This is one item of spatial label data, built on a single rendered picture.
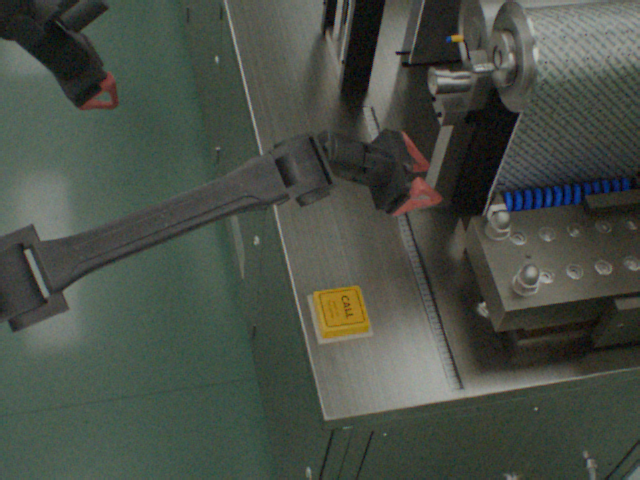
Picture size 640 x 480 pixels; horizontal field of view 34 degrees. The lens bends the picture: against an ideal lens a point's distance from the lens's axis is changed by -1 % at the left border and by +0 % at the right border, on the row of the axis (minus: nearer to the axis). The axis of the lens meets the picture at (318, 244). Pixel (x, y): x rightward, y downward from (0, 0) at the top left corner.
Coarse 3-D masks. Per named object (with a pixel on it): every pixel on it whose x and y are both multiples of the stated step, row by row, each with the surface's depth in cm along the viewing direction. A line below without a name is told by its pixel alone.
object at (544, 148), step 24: (528, 120) 140; (552, 120) 141; (576, 120) 143; (600, 120) 144; (624, 120) 145; (528, 144) 145; (552, 144) 146; (576, 144) 147; (600, 144) 149; (624, 144) 150; (504, 168) 149; (528, 168) 150; (552, 168) 151; (576, 168) 153; (600, 168) 154; (624, 168) 156; (504, 192) 154
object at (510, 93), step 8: (504, 16) 137; (512, 16) 135; (496, 24) 140; (504, 24) 137; (512, 24) 135; (520, 24) 134; (512, 32) 135; (520, 32) 133; (520, 40) 133; (520, 48) 133; (520, 56) 134; (528, 56) 133; (520, 64) 134; (528, 64) 133; (520, 72) 134; (528, 72) 134; (520, 80) 135; (504, 88) 140; (512, 88) 137; (520, 88) 135; (504, 96) 140; (512, 96) 138; (520, 96) 137
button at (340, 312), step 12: (348, 288) 154; (324, 300) 152; (336, 300) 153; (348, 300) 153; (360, 300) 153; (324, 312) 151; (336, 312) 151; (348, 312) 152; (360, 312) 152; (324, 324) 150; (336, 324) 150; (348, 324) 151; (360, 324) 151; (324, 336) 151; (336, 336) 152
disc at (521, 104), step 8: (512, 0) 136; (504, 8) 139; (512, 8) 136; (520, 8) 134; (496, 16) 142; (520, 16) 134; (528, 16) 132; (528, 24) 132; (528, 32) 132; (528, 40) 132; (528, 48) 133; (536, 48) 131; (536, 56) 131; (536, 64) 132; (536, 72) 132; (528, 80) 134; (536, 80) 133; (528, 88) 134; (528, 96) 135; (504, 104) 143; (512, 104) 140; (520, 104) 137; (528, 104) 136
